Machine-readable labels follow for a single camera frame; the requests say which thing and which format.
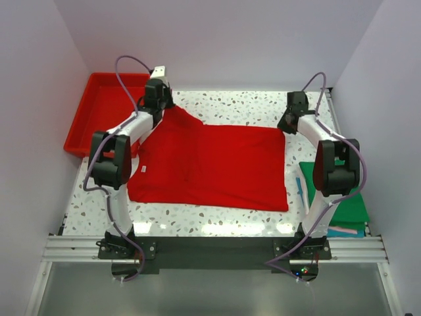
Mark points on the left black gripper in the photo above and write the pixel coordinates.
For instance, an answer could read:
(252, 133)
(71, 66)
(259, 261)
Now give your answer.
(166, 89)

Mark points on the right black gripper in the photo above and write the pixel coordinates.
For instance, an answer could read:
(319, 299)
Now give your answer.
(283, 126)

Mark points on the red t-shirt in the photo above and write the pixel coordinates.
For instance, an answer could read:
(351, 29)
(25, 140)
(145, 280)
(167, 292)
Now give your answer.
(186, 161)

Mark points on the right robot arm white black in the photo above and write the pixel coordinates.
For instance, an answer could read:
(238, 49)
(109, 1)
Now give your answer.
(336, 168)

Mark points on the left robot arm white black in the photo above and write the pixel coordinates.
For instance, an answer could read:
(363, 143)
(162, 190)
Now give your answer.
(110, 164)

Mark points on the red plastic bin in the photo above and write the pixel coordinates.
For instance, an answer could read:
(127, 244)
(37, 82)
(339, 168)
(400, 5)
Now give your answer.
(104, 104)

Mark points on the folded green t-shirt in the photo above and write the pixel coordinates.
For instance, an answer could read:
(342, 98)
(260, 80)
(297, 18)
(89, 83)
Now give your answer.
(306, 170)

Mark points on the folded teal t-shirt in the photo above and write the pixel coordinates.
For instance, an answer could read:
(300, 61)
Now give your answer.
(301, 191)

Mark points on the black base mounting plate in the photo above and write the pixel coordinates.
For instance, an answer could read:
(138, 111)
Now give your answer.
(153, 254)

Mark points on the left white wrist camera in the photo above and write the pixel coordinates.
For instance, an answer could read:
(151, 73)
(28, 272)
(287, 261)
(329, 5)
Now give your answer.
(159, 72)

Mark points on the aluminium frame rail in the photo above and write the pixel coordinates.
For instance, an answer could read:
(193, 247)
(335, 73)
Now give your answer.
(83, 228)

